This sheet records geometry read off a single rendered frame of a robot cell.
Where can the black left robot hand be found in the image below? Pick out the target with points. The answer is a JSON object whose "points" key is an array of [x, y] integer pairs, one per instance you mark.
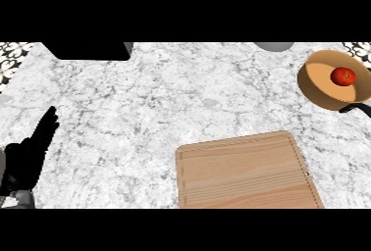
{"points": [[29, 153]]}

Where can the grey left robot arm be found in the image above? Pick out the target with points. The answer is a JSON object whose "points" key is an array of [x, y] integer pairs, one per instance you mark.
{"points": [[22, 199]]}

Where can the wooden cutting board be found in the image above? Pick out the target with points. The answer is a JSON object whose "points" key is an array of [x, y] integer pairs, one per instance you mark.
{"points": [[245, 173]]}

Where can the red tomato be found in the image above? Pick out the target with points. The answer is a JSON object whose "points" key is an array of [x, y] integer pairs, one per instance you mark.
{"points": [[342, 76]]}

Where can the black appliance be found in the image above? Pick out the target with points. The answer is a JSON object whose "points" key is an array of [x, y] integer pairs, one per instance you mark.
{"points": [[88, 50]]}

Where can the grey rounded object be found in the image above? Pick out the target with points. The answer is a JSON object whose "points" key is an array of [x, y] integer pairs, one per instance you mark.
{"points": [[273, 46]]}

